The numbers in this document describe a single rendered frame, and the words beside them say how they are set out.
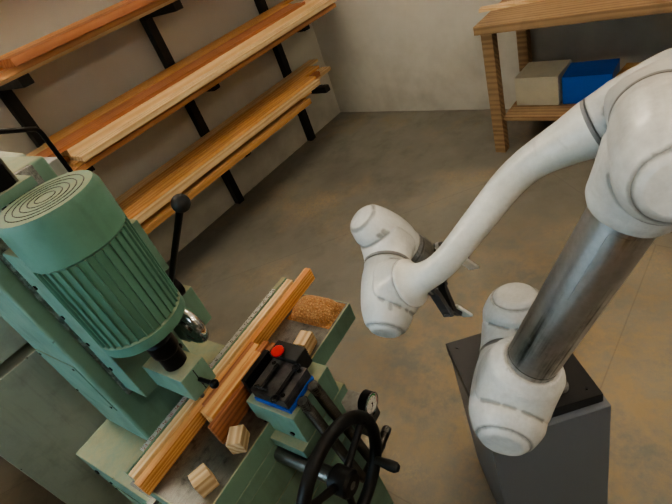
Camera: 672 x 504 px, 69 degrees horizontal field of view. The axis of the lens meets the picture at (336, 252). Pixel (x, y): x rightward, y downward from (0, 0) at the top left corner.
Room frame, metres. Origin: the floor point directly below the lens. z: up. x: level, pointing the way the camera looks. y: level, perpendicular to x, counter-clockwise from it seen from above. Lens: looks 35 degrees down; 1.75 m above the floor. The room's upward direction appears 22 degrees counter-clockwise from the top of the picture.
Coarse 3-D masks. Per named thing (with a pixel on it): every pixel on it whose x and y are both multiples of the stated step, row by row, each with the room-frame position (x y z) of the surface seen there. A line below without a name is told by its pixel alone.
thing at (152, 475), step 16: (304, 272) 1.11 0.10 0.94; (304, 288) 1.08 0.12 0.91; (288, 304) 1.03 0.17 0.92; (272, 320) 0.98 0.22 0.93; (256, 336) 0.93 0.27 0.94; (240, 352) 0.90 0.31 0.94; (192, 416) 0.76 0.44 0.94; (176, 432) 0.74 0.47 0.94; (192, 432) 0.74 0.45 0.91; (176, 448) 0.71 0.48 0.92; (160, 464) 0.68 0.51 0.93; (144, 480) 0.65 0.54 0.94; (160, 480) 0.66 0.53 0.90
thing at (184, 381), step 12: (192, 360) 0.79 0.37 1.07; (204, 360) 0.79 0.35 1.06; (156, 372) 0.80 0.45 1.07; (168, 372) 0.78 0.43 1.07; (180, 372) 0.77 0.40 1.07; (192, 372) 0.76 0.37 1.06; (204, 372) 0.78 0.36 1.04; (168, 384) 0.79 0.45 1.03; (180, 384) 0.74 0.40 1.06; (192, 384) 0.75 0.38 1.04; (204, 384) 0.76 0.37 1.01; (192, 396) 0.74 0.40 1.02
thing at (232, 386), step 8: (256, 352) 0.84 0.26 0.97; (248, 360) 0.83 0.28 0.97; (248, 368) 0.80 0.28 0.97; (240, 376) 0.79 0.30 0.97; (232, 384) 0.78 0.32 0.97; (224, 392) 0.76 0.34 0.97; (232, 392) 0.76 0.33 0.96; (216, 400) 0.75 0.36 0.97; (224, 400) 0.74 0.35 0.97; (216, 408) 0.73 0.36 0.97; (208, 416) 0.72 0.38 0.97
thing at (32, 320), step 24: (48, 168) 1.00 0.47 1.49; (0, 264) 0.87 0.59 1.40; (0, 288) 0.85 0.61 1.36; (24, 288) 0.87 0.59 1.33; (0, 312) 0.97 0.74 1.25; (24, 312) 0.85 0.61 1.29; (48, 312) 0.87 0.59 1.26; (24, 336) 0.98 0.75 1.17; (48, 336) 0.85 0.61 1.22; (72, 336) 0.87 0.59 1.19; (48, 360) 0.97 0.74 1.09; (72, 360) 0.85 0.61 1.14; (72, 384) 0.97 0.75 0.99; (96, 384) 0.85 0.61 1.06; (120, 408) 0.85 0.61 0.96; (144, 408) 0.88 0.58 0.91; (168, 408) 0.91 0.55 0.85; (144, 432) 0.85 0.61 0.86
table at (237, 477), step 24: (288, 336) 0.93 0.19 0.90; (336, 336) 0.90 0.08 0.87; (312, 360) 0.83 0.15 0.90; (264, 432) 0.68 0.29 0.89; (192, 456) 0.69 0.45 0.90; (216, 456) 0.67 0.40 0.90; (240, 456) 0.64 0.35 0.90; (264, 456) 0.66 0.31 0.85; (168, 480) 0.66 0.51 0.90; (240, 480) 0.61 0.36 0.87
